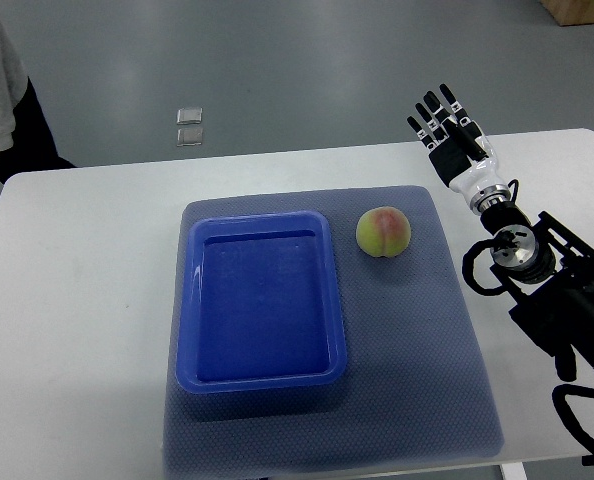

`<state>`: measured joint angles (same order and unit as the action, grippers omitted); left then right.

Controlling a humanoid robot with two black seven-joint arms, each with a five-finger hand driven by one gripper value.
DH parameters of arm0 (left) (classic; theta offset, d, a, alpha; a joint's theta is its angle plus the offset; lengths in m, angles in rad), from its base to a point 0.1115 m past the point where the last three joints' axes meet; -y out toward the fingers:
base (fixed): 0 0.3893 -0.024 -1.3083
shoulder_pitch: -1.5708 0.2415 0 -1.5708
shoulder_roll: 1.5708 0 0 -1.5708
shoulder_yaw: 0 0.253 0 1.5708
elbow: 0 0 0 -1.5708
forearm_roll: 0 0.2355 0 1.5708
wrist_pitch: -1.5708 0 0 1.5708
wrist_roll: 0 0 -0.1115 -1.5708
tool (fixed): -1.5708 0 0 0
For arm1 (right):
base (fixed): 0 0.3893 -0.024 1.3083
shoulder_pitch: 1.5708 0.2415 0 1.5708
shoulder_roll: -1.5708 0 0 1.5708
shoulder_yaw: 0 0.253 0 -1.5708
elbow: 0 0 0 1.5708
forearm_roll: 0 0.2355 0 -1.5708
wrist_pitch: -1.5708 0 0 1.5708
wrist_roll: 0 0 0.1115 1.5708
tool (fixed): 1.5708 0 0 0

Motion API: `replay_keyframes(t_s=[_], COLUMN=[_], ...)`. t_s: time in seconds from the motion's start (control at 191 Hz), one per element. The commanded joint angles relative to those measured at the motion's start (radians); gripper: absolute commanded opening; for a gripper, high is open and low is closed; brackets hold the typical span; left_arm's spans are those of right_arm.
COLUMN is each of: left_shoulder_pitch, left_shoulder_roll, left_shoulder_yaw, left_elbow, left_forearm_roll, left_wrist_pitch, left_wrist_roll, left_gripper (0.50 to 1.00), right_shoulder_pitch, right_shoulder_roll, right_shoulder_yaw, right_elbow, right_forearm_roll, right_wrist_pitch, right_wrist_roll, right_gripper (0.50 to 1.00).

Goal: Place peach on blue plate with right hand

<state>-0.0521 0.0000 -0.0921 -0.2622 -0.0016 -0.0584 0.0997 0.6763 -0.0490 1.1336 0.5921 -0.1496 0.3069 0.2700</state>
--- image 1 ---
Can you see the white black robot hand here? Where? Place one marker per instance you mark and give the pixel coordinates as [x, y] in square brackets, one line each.
[459, 151]

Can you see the green red peach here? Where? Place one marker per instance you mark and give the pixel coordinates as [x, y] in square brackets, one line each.
[383, 232]

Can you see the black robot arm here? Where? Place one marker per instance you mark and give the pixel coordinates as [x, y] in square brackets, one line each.
[549, 272]

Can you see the lower metal floor plate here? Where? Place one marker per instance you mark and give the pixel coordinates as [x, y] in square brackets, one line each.
[190, 136]

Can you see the metal floor plate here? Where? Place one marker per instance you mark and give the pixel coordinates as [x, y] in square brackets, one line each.
[189, 115]
[190, 136]

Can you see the upper metal floor plate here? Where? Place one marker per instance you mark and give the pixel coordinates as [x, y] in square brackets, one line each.
[189, 115]

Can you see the wooden box corner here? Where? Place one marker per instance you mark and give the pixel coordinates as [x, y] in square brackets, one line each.
[570, 12]

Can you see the blue grey mesh mat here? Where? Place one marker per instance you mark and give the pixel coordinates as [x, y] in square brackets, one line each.
[415, 388]

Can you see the blue plastic tray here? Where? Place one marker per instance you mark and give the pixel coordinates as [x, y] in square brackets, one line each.
[260, 305]

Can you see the white table leg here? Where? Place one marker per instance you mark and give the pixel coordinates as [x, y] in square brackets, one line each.
[513, 471]

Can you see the person in grey sweater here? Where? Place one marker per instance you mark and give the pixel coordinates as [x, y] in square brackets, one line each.
[26, 141]

